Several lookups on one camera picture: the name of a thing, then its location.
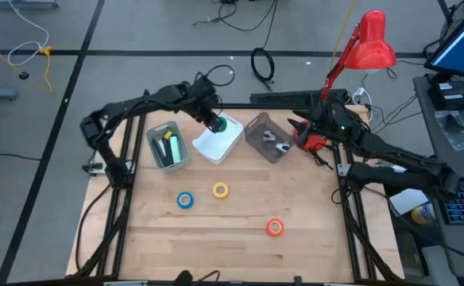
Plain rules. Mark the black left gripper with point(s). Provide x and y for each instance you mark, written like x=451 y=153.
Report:
x=206 y=99

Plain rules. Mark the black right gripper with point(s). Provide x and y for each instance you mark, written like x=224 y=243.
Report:
x=333 y=119

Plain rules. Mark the light blue staple remover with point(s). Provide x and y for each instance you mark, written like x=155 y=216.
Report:
x=283 y=148

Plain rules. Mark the green tape roll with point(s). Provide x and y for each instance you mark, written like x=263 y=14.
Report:
x=224 y=125

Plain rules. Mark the yellow mini stapler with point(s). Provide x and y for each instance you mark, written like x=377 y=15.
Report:
x=168 y=135

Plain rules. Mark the mint green stapler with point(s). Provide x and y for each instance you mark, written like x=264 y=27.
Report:
x=175 y=150

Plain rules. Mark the black stapler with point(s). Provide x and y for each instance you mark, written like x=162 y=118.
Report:
x=161 y=150

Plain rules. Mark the yellow tape roll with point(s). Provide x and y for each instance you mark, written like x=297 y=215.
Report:
x=214 y=190

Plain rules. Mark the orange tape roll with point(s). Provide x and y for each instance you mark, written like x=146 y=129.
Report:
x=268 y=227

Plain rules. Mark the blue tape roll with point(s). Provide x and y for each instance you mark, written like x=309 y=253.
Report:
x=179 y=200

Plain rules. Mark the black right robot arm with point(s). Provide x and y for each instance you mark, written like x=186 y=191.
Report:
x=395 y=153

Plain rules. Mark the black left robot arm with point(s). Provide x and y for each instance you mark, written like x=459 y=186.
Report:
x=136 y=105

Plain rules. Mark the black power strip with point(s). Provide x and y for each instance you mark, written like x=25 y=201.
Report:
x=287 y=97

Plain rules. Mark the dark translucent plastic bin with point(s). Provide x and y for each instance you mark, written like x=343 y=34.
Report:
x=256 y=131

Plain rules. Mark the white plastic bin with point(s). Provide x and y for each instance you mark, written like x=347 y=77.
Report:
x=224 y=145

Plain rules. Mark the grey plastic bin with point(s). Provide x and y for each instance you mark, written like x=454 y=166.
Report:
x=152 y=133

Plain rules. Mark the red desk lamp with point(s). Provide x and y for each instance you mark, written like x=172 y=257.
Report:
x=371 y=47

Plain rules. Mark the white paper sheet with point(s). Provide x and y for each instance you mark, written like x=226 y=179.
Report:
x=407 y=200

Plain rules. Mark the yellow lidded container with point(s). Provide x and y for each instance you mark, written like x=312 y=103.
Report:
x=422 y=216

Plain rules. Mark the clear plastic bag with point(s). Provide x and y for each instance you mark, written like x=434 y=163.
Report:
x=454 y=131

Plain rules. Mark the small black computer box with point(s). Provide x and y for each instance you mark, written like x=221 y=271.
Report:
x=450 y=95

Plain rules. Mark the computer monitor with blue screen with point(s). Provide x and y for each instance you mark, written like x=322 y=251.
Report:
x=462 y=47

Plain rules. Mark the black aluminium table frame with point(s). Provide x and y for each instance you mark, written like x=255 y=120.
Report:
x=256 y=106

